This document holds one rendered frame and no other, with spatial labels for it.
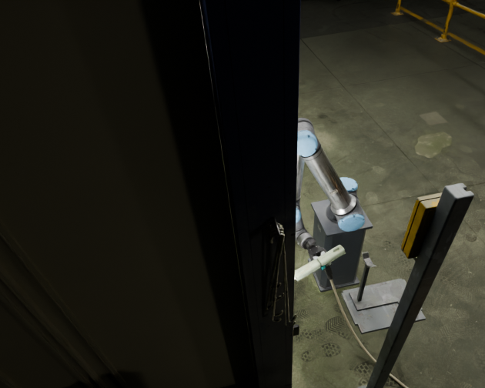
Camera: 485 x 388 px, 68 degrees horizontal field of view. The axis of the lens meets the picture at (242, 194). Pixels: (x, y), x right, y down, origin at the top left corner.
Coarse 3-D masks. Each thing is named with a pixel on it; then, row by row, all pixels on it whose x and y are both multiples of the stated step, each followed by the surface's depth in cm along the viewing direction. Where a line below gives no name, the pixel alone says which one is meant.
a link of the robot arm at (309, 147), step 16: (304, 128) 174; (304, 144) 172; (320, 144) 180; (304, 160) 183; (320, 160) 180; (320, 176) 187; (336, 176) 191; (336, 192) 194; (336, 208) 203; (352, 208) 201; (352, 224) 206
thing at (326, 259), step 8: (336, 248) 196; (320, 256) 197; (328, 256) 196; (336, 256) 197; (312, 264) 196; (320, 264) 196; (328, 264) 199; (296, 272) 196; (304, 272) 194; (312, 272) 196; (328, 272) 203; (296, 280) 197
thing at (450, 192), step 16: (448, 192) 105; (464, 192) 103; (448, 208) 106; (464, 208) 106; (432, 224) 116; (448, 224) 109; (432, 240) 117; (448, 240) 115; (432, 256) 120; (416, 272) 131; (432, 272) 126; (416, 288) 133; (400, 304) 148; (416, 304) 141; (400, 320) 151; (400, 336) 158; (384, 352) 174; (384, 368) 180; (368, 384) 206; (384, 384) 196
